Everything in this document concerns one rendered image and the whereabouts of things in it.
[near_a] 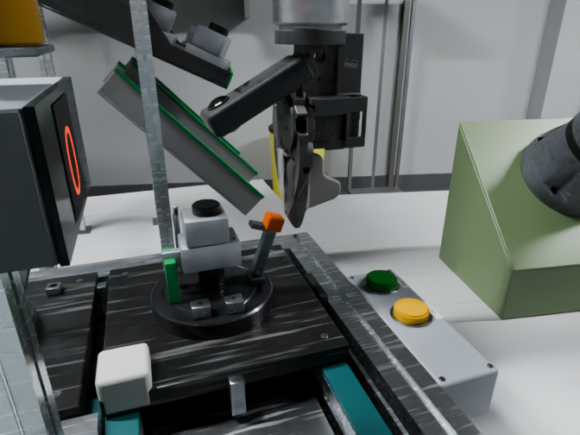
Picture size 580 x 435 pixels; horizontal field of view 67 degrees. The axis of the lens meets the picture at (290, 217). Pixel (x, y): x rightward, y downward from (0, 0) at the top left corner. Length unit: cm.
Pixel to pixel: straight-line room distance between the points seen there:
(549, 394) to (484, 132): 41
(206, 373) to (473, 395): 26
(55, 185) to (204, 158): 49
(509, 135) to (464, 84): 308
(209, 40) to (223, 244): 33
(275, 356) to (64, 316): 25
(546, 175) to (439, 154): 320
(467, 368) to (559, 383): 21
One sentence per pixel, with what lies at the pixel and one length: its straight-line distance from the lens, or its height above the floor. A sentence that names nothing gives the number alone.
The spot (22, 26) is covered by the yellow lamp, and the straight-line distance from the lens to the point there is 24.
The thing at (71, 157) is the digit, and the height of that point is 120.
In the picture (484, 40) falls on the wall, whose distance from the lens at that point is 394.
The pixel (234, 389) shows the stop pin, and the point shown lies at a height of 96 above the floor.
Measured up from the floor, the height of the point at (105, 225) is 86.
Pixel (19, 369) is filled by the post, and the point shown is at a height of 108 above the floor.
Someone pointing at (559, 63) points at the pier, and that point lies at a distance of 408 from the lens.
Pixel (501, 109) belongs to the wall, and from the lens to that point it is 410.
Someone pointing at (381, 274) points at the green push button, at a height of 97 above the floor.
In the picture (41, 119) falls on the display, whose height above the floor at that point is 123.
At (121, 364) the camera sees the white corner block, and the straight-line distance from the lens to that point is 44.
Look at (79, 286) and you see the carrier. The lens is 62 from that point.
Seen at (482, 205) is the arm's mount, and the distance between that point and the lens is 76.
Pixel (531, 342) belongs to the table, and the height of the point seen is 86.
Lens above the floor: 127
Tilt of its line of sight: 23 degrees down
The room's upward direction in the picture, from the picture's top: straight up
